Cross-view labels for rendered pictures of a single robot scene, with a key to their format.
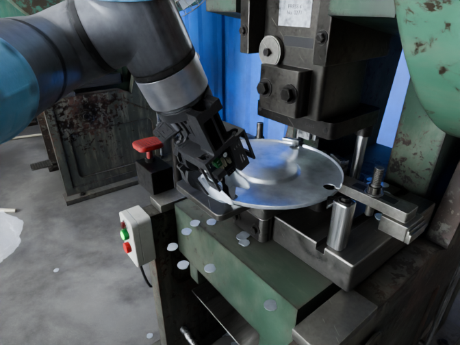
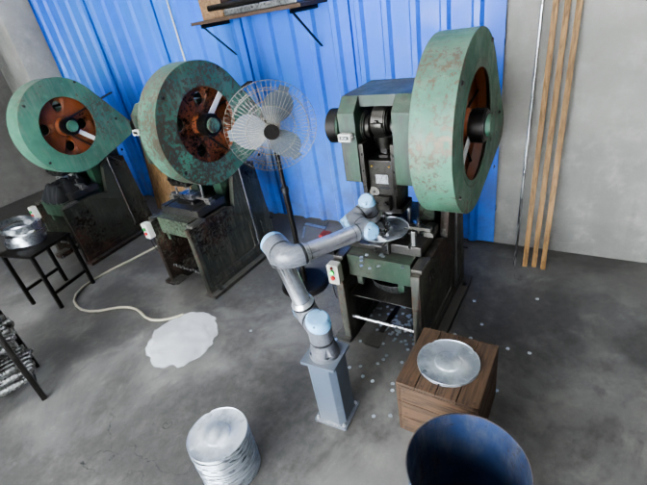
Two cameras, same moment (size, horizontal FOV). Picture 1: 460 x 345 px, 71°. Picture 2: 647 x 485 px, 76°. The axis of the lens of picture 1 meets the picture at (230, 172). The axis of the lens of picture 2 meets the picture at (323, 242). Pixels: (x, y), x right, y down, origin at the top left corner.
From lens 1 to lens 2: 1.74 m
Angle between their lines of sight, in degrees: 14
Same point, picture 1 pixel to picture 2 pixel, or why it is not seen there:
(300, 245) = (402, 249)
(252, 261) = (389, 260)
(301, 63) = (387, 193)
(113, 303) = (299, 330)
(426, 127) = not seen: hidden behind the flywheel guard
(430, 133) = not seen: hidden behind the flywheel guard
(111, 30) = (369, 212)
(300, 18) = (384, 181)
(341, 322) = (423, 264)
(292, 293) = (406, 263)
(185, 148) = not seen: hidden behind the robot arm
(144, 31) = (374, 210)
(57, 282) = (258, 335)
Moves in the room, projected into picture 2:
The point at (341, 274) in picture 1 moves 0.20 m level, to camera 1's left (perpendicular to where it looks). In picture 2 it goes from (418, 252) to (385, 264)
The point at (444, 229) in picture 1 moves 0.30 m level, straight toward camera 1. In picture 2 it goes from (444, 230) to (439, 258)
